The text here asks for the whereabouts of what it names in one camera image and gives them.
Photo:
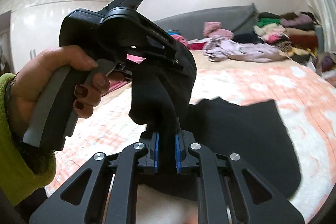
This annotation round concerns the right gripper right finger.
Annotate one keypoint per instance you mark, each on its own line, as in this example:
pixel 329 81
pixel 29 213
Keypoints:
pixel 229 189

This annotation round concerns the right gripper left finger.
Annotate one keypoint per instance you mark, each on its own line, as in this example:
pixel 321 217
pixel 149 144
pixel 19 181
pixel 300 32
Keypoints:
pixel 104 189

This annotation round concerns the black sweater orange cuffs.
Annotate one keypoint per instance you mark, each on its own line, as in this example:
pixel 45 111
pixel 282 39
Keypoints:
pixel 160 100

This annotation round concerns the green sleeve forearm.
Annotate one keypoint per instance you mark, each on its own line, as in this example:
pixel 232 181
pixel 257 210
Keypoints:
pixel 23 169

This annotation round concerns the stack of folded clothes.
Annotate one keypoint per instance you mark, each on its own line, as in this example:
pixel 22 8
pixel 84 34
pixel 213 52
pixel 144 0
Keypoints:
pixel 296 34

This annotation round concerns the left hand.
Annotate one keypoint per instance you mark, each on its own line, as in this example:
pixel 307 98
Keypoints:
pixel 33 77

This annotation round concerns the blue garment by headboard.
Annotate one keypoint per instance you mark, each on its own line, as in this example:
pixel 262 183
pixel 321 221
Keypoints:
pixel 173 32

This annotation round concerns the pink satin duvet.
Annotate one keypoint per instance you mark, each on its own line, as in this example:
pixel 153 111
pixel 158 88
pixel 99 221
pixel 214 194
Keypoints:
pixel 120 82

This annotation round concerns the red garment on bed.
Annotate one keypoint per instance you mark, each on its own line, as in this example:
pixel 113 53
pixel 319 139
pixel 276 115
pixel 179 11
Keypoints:
pixel 192 45

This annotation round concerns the pink knitted garment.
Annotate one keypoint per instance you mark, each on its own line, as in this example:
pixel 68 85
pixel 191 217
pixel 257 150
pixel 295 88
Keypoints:
pixel 214 29

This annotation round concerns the white wardrobe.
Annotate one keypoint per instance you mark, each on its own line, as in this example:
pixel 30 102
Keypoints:
pixel 35 24

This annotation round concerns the lilac crumpled garment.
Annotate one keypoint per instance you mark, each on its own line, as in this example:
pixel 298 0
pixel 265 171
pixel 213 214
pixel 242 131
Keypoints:
pixel 219 49

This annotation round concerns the beige bed sheet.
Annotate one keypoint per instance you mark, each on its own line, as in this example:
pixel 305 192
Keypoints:
pixel 204 64

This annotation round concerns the grey headboard blanket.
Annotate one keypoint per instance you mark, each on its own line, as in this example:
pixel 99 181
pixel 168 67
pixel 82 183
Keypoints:
pixel 237 19

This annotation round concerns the peach white plush blanket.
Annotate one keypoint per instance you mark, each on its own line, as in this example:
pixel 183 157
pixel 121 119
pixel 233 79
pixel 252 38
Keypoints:
pixel 306 104

